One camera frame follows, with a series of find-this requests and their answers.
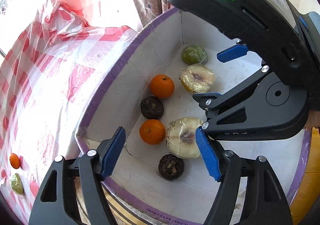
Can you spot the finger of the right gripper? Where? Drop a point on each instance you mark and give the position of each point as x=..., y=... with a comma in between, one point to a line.
x=211, y=102
x=240, y=49

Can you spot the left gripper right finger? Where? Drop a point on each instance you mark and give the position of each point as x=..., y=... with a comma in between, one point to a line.
x=264, y=200

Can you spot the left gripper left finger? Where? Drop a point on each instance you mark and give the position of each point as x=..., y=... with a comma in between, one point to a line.
x=56, y=201

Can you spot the halved pale fruit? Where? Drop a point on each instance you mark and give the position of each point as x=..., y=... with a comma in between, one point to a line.
x=197, y=79
x=180, y=137

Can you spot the green fruit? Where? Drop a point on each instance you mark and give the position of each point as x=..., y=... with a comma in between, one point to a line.
x=16, y=184
x=194, y=54

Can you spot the orange tangerine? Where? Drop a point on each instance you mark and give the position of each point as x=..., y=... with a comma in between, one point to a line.
x=15, y=161
x=152, y=132
x=162, y=86

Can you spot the small dark dried fruit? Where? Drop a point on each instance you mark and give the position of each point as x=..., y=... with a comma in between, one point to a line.
x=152, y=108

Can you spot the dark wrinkled round fruit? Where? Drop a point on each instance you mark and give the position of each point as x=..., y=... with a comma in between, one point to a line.
x=171, y=167

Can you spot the white purple cardboard box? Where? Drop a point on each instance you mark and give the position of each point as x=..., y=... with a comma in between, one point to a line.
x=135, y=184

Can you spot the red white checkered tablecloth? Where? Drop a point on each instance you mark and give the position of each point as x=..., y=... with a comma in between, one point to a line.
x=47, y=80

